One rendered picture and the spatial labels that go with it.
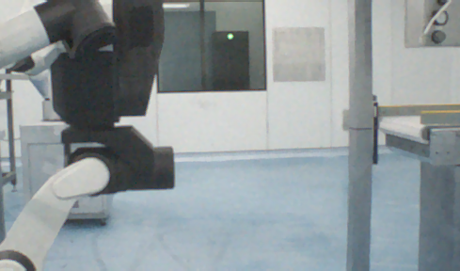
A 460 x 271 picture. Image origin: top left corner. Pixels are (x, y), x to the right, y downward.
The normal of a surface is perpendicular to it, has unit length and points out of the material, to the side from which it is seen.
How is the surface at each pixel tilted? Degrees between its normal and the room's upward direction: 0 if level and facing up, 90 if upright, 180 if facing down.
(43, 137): 90
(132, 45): 90
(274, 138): 90
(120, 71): 90
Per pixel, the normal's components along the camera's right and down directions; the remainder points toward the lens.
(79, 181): 0.07, 0.07
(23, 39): 0.37, 0.19
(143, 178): 0.07, 0.46
